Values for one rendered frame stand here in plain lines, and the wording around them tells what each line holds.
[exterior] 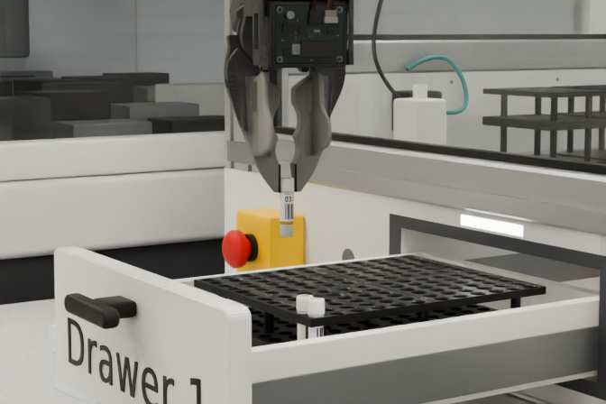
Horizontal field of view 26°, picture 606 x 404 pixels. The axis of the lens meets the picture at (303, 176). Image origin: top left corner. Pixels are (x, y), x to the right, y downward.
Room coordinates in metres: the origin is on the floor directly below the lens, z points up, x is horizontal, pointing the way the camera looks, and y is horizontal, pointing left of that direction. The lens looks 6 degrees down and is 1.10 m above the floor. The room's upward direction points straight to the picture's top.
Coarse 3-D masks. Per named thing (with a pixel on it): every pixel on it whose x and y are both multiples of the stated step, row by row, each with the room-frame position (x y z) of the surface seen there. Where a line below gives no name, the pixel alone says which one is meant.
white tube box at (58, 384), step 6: (54, 354) 1.23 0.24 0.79; (54, 360) 1.23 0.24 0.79; (54, 366) 1.23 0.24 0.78; (54, 372) 1.23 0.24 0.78; (54, 378) 1.23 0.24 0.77; (54, 384) 1.23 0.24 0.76; (60, 384) 1.22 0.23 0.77; (66, 384) 1.21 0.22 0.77; (60, 390) 1.22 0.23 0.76; (66, 390) 1.21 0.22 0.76; (72, 390) 1.20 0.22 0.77; (72, 396) 1.20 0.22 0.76; (78, 396) 1.19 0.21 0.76; (84, 396) 1.18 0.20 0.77; (90, 402) 1.17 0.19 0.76; (96, 402) 1.17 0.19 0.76
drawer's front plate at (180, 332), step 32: (64, 256) 1.03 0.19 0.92; (96, 256) 1.00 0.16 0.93; (64, 288) 1.03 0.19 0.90; (96, 288) 0.98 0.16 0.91; (128, 288) 0.93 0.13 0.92; (160, 288) 0.89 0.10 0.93; (192, 288) 0.88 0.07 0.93; (64, 320) 1.03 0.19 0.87; (128, 320) 0.93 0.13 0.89; (160, 320) 0.89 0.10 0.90; (192, 320) 0.85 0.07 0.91; (224, 320) 0.81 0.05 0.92; (64, 352) 1.03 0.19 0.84; (96, 352) 0.98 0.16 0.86; (128, 352) 0.93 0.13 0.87; (160, 352) 0.89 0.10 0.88; (192, 352) 0.85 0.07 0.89; (224, 352) 0.81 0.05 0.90; (96, 384) 0.98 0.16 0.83; (128, 384) 0.93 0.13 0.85; (160, 384) 0.89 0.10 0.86; (224, 384) 0.81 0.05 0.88
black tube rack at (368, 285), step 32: (416, 256) 1.16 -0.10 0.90; (256, 288) 1.02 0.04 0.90; (288, 288) 1.02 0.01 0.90; (320, 288) 1.02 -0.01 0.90; (352, 288) 1.02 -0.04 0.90; (384, 288) 1.02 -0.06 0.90; (416, 288) 1.02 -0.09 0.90; (448, 288) 1.02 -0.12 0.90; (480, 288) 1.02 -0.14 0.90; (512, 288) 1.02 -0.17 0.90; (544, 288) 1.02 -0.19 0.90; (256, 320) 1.03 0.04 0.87; (288, 320) 1.03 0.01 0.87; (352, 320) 0.92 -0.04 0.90; (384, 320) 1.03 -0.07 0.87; (416, 320) 1.04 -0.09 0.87
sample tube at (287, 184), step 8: (280, 184) 1.01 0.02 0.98; (288, 184) 1.01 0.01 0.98; (280, 192) 1.01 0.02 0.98; (288, 192) 1.01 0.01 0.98; (280, 200) 1.01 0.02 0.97; (288, 200) 1.01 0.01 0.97; (280, 208) 1.01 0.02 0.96; (288, 208) 1.01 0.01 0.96; (280, 216) 1.01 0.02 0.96; (288, 216) 1.01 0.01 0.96; (280, 224) 1.01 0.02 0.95; (288, 224) 1.01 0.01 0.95; (280, 232) 1.01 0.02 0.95; (288, 232) 1.01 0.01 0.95
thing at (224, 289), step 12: (204, 288) 1.04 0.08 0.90; (216, 288) 1.02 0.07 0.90; (228, 288) 1.02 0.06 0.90; (240, 288) 1.02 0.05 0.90; (240, 300) 0.99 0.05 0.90; (252, 300) 0.97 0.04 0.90; (264, 300) 0.97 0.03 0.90; (276, 300) 0.97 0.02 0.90; (276, 312) 0.95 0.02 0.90; (288, 312) 0.93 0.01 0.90; (300, 324) 0.92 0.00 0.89; (312, 324) 0.91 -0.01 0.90; (324, 324) 0.91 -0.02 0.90
